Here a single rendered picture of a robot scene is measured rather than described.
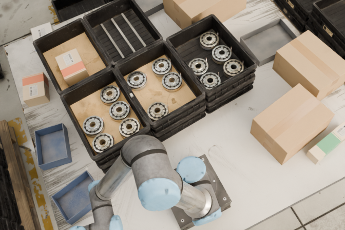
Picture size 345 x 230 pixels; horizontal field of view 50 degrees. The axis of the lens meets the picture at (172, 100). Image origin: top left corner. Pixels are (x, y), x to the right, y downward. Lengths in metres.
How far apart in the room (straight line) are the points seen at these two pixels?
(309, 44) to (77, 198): 1.38
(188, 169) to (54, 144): 0.83
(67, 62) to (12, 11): 1.88
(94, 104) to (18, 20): 1.94
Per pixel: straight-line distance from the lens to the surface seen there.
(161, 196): 1.06
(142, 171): 1.08
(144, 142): 1.11
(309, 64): 1.96
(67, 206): 1.90
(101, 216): 1.42
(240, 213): 1.78
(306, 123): 1.79
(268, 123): 1.76
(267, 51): 2.17
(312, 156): 1.87
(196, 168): 1.48
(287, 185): 1.84
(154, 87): 1.90
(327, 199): 2.61
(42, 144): 2.07
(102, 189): 1.38
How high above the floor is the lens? 2.43
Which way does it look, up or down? 60 degrees down
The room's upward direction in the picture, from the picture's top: 12 degrees counter-clockwise
